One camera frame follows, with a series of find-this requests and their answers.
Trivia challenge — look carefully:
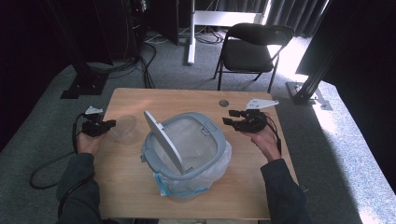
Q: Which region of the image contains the black metal stand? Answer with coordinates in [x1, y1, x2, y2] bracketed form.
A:
[46, 0, 110, 100]
[285, 0, 353, 106]

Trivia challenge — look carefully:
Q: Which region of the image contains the grey trash can white lid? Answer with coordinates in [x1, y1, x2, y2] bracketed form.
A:
[140, 109, 233, 203]

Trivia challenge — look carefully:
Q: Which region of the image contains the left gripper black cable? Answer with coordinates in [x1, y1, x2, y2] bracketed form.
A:
[29, 112, 95, 219]

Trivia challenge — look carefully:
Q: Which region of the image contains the white desk frame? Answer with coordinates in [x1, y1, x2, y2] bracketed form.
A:
[186, 0, 269, 66]

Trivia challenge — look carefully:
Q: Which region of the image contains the person's left hand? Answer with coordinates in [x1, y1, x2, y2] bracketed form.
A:
[76, 130, 106, 157]

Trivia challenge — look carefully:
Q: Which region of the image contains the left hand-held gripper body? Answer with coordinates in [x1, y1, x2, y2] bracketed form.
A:
[80, 105, 106, 138]

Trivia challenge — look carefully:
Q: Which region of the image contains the grey curtain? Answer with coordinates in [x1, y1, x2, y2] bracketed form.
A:
[214, 0, 332, 37]

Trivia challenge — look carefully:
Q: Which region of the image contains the person's right hand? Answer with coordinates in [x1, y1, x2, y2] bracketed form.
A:
[245, 112, 283, 163]

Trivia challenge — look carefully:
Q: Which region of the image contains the bundle of black floor cables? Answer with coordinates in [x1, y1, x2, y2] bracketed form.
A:
[87, 29, 157, 90]

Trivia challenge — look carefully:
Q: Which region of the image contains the black folding chair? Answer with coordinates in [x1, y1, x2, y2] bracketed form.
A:
[212, 22, 295, 94]

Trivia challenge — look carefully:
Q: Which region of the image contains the dark equipment rack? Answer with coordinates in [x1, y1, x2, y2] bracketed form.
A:
[92, 0, 180, 63]

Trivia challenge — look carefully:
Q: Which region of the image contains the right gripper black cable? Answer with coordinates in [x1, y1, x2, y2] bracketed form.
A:
[264, 113, 283, 157]

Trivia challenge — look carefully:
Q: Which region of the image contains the clear plastic cup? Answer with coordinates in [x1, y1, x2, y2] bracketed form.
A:
[107, 114, 138, 146]

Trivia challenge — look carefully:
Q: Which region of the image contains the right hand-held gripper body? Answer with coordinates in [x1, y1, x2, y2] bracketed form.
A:
[234, 98, 280, 134]

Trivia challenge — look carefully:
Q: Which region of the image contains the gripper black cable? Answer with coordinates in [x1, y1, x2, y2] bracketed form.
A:
[29, 112, 95, 219]
[264, 113, 283, 157]

